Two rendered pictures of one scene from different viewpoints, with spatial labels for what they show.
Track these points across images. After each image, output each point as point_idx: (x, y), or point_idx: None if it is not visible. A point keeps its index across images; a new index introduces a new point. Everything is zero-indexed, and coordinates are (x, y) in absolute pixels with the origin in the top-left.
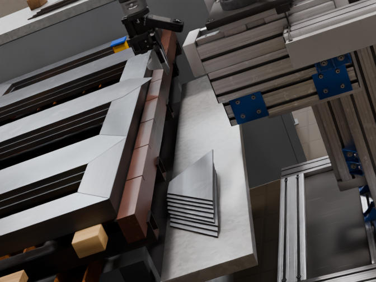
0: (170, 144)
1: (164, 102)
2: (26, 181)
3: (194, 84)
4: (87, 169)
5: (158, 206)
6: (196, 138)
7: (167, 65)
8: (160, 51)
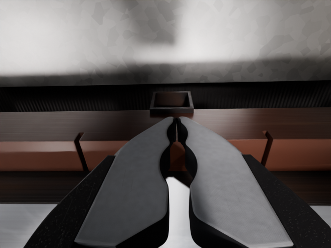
0: (75, 101)
1: (190, 116)
2: None
3: None
4: None
5: (269, 103)
6: (275, 33)
7: (208, 132)
8: (301, 228)
